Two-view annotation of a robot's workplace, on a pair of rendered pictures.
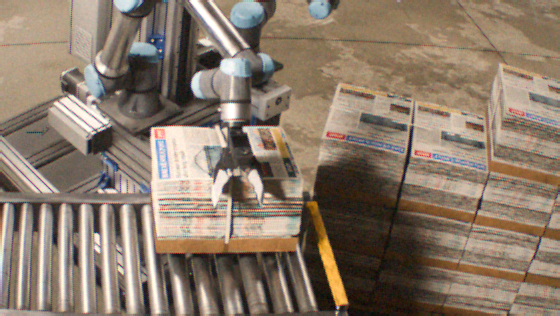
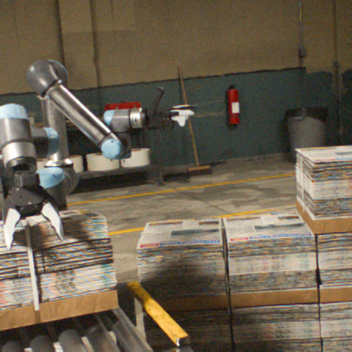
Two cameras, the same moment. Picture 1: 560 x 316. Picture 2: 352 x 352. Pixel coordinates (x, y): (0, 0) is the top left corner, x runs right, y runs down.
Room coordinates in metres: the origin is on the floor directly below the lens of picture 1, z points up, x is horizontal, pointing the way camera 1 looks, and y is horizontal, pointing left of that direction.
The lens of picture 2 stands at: (0.18, -0.15, 1.37)
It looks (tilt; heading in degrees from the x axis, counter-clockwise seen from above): 9 degrees down; 356
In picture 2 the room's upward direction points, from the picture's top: 4 degrees counter-clockwise
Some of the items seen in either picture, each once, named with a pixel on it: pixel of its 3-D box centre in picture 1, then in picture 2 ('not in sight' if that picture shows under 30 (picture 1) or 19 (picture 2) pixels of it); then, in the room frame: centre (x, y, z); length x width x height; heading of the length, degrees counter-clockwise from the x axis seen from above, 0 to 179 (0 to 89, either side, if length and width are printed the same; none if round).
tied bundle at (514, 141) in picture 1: (528, 123); (345, 187); (2.35, -0.86, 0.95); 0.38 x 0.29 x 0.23; 174
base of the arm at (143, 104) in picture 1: (139, 94); not in sight; (2.29, 0.49, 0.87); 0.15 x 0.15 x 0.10
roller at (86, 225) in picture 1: (86, 261); not in sight; (1.55, 0.49, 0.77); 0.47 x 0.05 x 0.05; 15
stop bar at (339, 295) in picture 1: (326, 253); (155, 309); (1.71, -0.16, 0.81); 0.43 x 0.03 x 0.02; 15
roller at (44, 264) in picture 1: (44, 259); not in sight; (1.52, 0.61, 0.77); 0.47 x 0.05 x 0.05; 15
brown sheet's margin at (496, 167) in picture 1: (522, 144); (346, 211); (2.35, -0.85, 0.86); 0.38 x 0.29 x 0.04; 174
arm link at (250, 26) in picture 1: (246, 21); (49, 186); (2.69, 0.19, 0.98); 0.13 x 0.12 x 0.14; 168
